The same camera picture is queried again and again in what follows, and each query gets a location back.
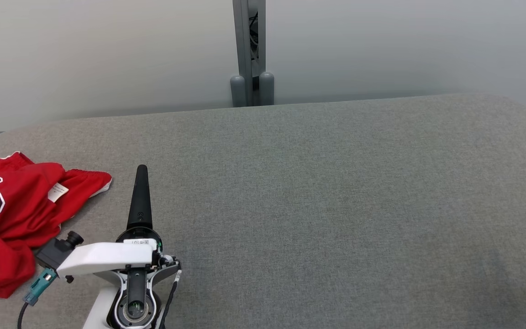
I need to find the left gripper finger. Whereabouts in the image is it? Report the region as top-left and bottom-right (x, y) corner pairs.
(126, 164), (154, 230)

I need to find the red Bulls jersey shirt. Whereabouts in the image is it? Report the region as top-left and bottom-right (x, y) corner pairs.
(0, 151), (113, 306)

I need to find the grey metal partition post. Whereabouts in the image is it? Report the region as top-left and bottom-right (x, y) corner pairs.
(232, 0), (267, 106)

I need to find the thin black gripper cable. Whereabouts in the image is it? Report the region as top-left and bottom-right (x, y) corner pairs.
(157, 270), (183, 329)

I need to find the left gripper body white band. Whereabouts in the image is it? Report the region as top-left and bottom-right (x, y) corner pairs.
(57, 227), (181, 278)

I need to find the black cable with teal plug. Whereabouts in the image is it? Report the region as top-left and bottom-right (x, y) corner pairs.
(16, 267), (58, 329)

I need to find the grey cylinder post foot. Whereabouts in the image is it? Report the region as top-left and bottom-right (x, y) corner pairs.
(230, 75), (247, 108)
(259, 72), (275, 106)

